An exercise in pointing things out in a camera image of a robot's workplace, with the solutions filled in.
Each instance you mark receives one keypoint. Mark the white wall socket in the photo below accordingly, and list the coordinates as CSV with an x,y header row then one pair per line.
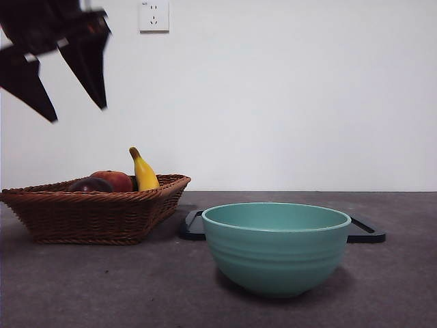
x,y
154,17

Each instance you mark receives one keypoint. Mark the dark purple plum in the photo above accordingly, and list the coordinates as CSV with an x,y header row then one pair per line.
x,y
90,185

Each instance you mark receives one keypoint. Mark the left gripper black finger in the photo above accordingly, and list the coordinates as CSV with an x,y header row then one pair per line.
x,y
88,65
25,85

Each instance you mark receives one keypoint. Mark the red yellow apple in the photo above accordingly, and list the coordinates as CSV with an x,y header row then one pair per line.
x,y
119,180

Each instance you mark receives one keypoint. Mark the brown wicker basket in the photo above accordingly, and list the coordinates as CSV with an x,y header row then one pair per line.
x,y
92,218

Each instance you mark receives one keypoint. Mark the yellow banana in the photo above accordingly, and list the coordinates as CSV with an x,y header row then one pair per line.
x,y
145,174

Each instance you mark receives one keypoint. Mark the teal ribbed bowl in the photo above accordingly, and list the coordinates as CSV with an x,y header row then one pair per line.
x,y
276,259

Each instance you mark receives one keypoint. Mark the dark green avocado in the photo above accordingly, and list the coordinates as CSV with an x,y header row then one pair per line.
x,y
134,184

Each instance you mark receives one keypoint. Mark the black rectangular tray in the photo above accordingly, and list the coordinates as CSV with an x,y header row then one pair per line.
x,y
367,235

